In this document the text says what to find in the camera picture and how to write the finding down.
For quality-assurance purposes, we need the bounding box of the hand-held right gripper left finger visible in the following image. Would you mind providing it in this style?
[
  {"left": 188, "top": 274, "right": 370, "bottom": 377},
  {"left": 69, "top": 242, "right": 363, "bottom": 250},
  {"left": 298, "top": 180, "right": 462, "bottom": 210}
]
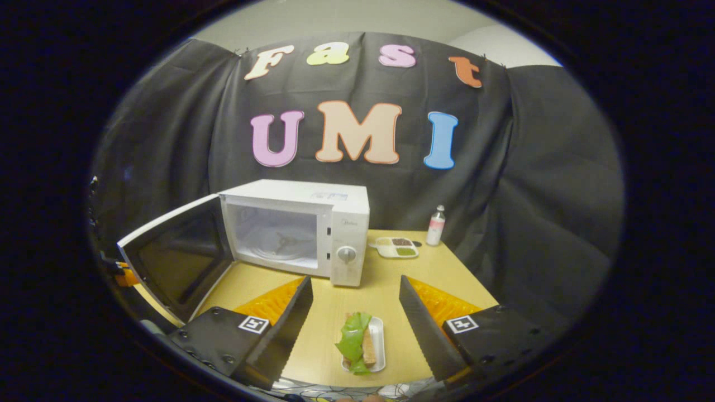
[{"left": 166, "top": 275, "right": 314, "bottom": 391}]

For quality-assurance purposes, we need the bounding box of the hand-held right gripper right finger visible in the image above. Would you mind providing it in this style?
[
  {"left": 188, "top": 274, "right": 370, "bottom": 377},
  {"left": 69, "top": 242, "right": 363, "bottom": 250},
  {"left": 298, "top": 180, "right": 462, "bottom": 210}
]
[{"left": 399, "top": 275, "right": 560, "bottom": 384}]

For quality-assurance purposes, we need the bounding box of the lettuce sandwich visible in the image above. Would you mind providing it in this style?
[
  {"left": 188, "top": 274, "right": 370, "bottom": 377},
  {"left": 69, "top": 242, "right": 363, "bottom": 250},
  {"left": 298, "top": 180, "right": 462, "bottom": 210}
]
[{"left": 335, "top": 312, "right": 378, "bottom": 376}]

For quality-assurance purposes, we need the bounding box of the white microwave oven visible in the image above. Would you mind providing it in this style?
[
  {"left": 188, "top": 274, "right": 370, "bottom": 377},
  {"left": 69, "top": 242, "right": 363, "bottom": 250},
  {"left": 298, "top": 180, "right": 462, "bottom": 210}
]
[{"left": 116, "top": 179, "right": 371, "bottom": 326}]

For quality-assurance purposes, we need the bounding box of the sectioned dish with food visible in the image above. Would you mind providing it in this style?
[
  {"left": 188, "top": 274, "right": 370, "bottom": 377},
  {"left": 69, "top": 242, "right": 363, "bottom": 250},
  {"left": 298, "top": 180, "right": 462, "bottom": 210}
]
[{"left": 375, "top": 237, "right": 420, "bottom": 259}]

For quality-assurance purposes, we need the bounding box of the white foam tray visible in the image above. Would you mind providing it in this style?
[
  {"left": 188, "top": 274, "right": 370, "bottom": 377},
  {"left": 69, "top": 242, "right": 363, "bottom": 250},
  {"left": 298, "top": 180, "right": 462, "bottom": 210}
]
[{"left": 341, "top": 317, "right": 387, "bottom": 374}]

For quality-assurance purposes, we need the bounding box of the small pink label bottle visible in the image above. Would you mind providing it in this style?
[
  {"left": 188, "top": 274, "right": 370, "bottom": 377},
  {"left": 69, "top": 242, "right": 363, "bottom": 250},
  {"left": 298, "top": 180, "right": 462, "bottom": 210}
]
[{"left": 426, "top": 205, "right": 447, "bottom": 247}]

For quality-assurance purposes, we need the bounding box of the black backdrop cloth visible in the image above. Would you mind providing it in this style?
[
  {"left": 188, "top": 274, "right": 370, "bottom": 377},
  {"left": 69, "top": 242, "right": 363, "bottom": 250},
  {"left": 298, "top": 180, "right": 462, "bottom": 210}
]
[{"left": 89, "top": 31, "right": 625, "bottom": 336}]

